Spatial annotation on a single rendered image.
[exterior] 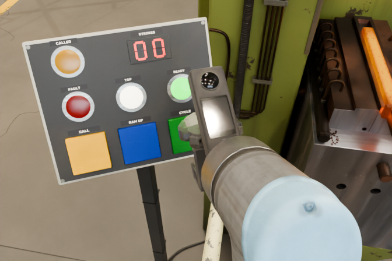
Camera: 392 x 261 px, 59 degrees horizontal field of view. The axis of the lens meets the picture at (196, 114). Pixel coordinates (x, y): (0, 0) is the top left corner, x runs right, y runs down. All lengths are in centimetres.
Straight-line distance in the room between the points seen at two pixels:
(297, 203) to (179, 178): 162
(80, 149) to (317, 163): 56
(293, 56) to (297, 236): 71
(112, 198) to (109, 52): 126
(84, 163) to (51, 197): 125
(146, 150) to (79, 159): 13
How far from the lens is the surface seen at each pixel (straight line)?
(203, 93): 44
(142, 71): 68
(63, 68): 68
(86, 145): 70
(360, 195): 104
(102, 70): 68
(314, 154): 89
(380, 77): 96
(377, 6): 129
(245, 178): 31
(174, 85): 69
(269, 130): 112
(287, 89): 100
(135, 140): 70
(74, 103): 69
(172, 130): 70
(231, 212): 31
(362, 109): 88
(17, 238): 190
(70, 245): 179
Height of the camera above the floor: 154
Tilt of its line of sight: 45 degrees down
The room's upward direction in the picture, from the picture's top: straight up
